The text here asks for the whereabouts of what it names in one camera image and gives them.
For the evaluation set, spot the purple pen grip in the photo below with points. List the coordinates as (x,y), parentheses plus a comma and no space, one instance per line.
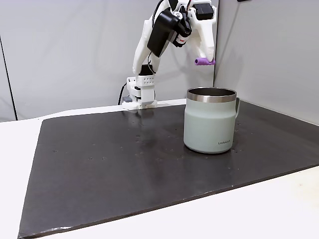
(202,61)

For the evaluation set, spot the pale green steel mug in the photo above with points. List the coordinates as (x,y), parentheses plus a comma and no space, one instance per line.
(209,122)

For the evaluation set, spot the dark grey table mat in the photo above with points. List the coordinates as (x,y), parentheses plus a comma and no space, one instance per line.
(159,161)

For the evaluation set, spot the black camera box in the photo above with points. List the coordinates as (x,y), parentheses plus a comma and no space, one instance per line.
(162,32)

